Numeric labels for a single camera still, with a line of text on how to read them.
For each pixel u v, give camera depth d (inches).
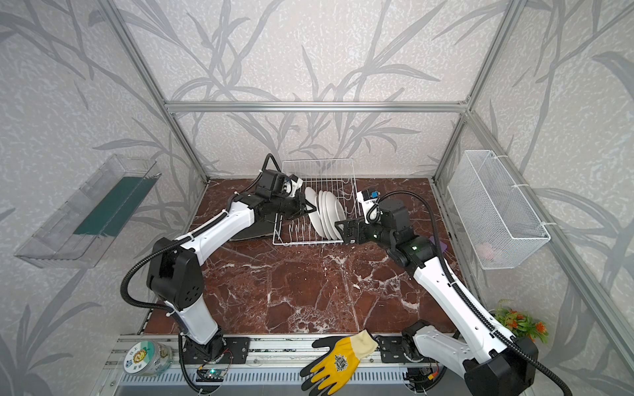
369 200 24.9
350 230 25.2
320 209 34.0
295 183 32.5
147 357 25.7
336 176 47.0
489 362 14.5
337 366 27.4
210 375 28.2
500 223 24.0
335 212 35.7
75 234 24.8
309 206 32.2
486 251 28.9
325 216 34.0
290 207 29.7
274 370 27.9
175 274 18.1
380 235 23.5
